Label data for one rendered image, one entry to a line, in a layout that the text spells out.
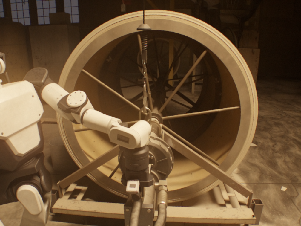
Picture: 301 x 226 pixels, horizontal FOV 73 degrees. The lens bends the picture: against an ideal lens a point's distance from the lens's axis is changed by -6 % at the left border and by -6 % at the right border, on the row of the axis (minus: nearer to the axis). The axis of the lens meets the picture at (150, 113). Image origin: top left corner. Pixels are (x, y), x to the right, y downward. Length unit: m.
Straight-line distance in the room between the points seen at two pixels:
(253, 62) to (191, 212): 6.23
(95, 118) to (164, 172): 0.52
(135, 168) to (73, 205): 1.39
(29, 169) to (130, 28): 1.17
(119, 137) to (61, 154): 2.16
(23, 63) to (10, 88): 6.87
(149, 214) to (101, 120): 0.44
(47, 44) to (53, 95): 6.73
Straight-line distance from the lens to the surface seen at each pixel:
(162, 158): 1.11
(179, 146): 1.70
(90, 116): 0.81
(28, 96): 0.91
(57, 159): 2.91
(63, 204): 2.15
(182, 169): 2.48
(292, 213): 2.57
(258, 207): 2.16
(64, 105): 0.86
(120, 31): 1.70
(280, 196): 2.75
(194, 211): 1.99
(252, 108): 1.86
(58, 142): 3.10
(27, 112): 0.91
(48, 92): 0.96
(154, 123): 1.55
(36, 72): 1.06
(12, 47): 7.63
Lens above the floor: 1.52
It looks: 18 degrees down
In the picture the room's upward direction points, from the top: straight up
